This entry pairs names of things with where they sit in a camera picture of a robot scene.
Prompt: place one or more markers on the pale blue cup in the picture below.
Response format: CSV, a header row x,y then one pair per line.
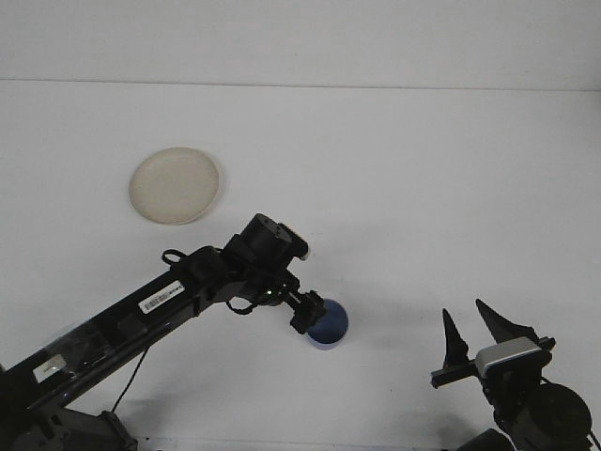
x,y
335,324

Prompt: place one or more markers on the pale round plate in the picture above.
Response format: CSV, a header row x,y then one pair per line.
x,y
176,185

